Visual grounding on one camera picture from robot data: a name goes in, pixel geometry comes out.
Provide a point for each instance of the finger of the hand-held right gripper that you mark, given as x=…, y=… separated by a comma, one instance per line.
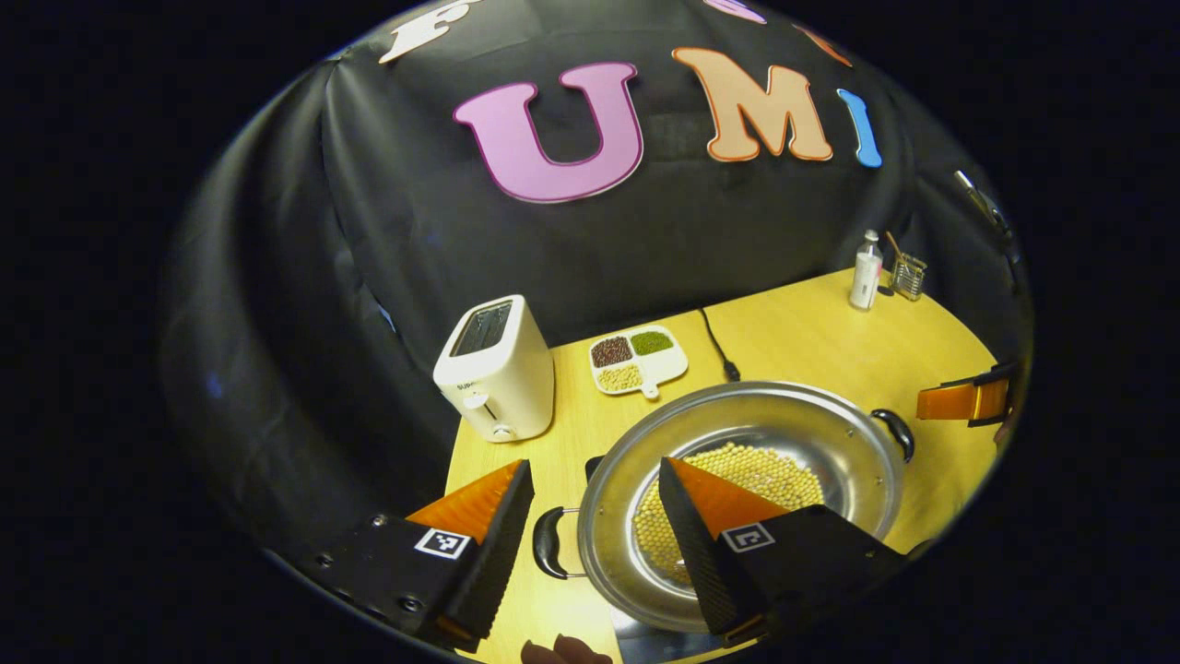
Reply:
x=959, y=402

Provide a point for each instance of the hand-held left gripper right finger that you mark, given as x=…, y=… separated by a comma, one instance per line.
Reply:
x=691, y=544

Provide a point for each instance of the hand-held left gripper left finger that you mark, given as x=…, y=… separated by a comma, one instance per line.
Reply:
x=498, y=553

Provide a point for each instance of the black induction cooktop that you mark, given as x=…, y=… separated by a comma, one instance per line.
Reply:
x=645, y=646

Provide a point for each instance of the yellow soybeans heap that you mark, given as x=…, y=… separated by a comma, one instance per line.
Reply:
x=784, y=475

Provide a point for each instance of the ribbed glass jar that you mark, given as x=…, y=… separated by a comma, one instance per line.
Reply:
x=909, y=281

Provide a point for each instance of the clear bottle with pink label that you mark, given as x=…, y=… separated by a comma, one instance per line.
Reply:
x=866, y=277

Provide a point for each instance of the white toaster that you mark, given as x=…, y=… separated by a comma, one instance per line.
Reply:
x=498, y=387

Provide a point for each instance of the wooden stick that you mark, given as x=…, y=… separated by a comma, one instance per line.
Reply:
x=894, y=247

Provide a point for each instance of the white divided plate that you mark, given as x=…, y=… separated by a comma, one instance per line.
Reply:
x=664, y=367

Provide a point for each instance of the pile of yellow beans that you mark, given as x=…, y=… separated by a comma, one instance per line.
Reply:
x=619, y=378

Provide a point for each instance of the black metal stand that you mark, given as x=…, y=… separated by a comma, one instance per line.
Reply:
x=986, y=207

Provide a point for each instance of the pile of green beans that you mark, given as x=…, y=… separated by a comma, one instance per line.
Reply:
x=652, y=343

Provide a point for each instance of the pile of red beans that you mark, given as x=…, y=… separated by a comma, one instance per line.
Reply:
x=611, y=351

